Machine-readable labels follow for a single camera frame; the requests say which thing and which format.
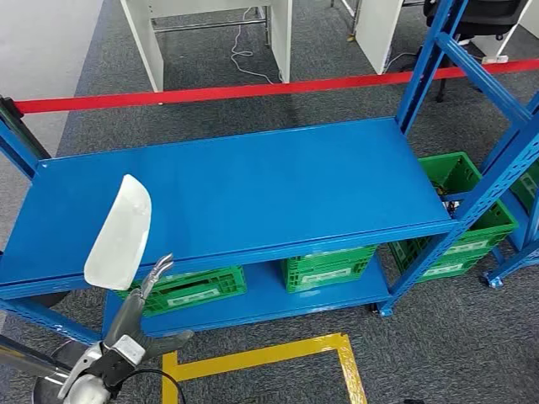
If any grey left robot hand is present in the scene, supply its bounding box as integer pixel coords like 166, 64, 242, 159
103, 253, 195, 358

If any white curved plastic part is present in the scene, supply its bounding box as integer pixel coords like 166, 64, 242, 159
83, 173, 152, 291

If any blue metal shelf rack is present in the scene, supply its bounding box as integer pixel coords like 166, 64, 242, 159
480, 92, 539, 289
0, 0, 539, 347

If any red barrier belt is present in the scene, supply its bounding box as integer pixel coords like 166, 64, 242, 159
14, 58, 539, 115

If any white office desk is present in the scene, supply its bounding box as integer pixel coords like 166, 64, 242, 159
119, 0, 294, 93
353, 0, 406, 75

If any black office chair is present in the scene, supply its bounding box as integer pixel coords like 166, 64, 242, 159
423, 0, 529, 104

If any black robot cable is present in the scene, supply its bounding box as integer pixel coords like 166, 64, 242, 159
112, 368, 186, 404

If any white floor cable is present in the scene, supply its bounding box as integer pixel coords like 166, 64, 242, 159
383, 50, 417, 73
230, 6, 276, 86

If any black white cable bundle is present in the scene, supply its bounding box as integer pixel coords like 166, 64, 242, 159
436, 186, 459, 217

